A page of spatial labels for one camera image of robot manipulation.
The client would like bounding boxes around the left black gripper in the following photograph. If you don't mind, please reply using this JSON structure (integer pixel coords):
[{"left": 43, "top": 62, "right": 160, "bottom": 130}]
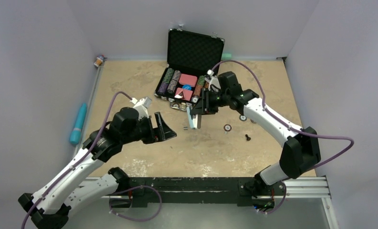
[{"left": 121, "top": 112, "right": 176, "bottom": 144}]

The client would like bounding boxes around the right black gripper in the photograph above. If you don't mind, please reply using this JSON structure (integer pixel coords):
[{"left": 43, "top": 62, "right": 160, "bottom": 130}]
[{"left": 191, "top": 87, "right": 230, "bottom": 116}]

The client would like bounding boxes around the blue stapler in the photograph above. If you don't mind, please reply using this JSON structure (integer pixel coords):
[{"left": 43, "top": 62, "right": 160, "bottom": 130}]
[{"left": 186, "top": 106, "right": 196, "bottom": 129}]

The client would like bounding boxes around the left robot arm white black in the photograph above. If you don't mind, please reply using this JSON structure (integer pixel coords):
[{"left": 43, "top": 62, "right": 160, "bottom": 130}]
[{"left": 18, "top": 105, "right": 177, "bottom": 229}]

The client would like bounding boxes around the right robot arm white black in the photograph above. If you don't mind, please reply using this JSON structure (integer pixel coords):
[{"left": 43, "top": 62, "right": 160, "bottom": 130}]
[{"left": 188, "top": 70, "right": 321, "bottom": 194}]

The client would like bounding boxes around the blue dealer button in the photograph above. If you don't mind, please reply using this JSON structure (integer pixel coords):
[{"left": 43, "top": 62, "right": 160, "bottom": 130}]
[{"left": 182, "top": 84, "right": 192, "bottom": 91}]

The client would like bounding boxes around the pink card deck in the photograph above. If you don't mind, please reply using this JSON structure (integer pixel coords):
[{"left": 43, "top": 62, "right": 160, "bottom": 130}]
[{"left": 179, "top": 74, "right": 198, "bottom": 87}]

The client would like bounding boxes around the brown poker chip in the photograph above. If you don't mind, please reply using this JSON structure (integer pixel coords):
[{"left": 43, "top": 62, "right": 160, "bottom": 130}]
[{"left": 224, "top": 124, "right": 232, "bottom": 132}]

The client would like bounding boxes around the green poker chip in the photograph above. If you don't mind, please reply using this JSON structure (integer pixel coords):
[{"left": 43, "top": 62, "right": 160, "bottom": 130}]
[{"left": 239, "top": 115, "right": 247, "bottom": 122}]

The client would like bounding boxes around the black poker chip case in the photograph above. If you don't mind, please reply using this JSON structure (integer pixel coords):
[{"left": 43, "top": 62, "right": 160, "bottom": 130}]
[{"left": 154, "top": 29, "right": 225, "bottom": 106}]

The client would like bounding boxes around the mint green cylinder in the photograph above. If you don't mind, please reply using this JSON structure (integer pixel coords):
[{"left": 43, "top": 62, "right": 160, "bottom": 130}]
[{"left": 221, "top": 53, "right": 232, "bottom": 61}]

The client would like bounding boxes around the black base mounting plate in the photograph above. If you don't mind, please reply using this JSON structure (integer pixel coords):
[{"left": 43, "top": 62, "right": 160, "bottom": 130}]
[{"left": 113, "top": 177, "right": 285, "bottom": 208}]

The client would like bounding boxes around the teal cylinder tool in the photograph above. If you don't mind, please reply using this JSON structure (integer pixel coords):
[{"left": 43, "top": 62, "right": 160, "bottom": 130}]
[{"left": 69, "top": 103, "right": 87, "bottom": 146}]

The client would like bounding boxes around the small orange bottle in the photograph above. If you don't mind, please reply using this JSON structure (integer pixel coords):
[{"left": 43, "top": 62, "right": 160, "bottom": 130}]
[{"left": 93, "top": 55, "right": 105, "bottom": 68}]

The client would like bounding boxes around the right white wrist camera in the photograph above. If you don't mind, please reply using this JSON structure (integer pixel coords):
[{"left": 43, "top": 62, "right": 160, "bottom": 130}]
[{"left": 205, "top": 70, "right": 221, "bottom": 92}]

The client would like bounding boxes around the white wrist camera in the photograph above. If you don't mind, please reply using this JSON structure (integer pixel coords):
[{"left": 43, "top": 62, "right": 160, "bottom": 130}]
[
  {"left": 130, "top": 97, "right": 152, "bottom": 120},
  {"left": 205, "top": 70, "right": 221, "bottom": 92}
]

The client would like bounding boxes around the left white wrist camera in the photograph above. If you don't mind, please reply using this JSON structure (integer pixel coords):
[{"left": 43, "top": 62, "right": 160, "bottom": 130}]
[{"left": 130, "top": 97, "right": 152, "bottom": 120}]

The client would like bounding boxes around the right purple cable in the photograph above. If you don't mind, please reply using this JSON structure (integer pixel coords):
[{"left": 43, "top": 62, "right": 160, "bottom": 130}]
[{"left": 211, "top": 60, "right": 355, "bottom": 216}]

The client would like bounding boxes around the aluminium frame rail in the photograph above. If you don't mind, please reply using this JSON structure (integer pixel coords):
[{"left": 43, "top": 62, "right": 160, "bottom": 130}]
[{"left": 72, "top": 64, "right": 339, "bottom": 229}]

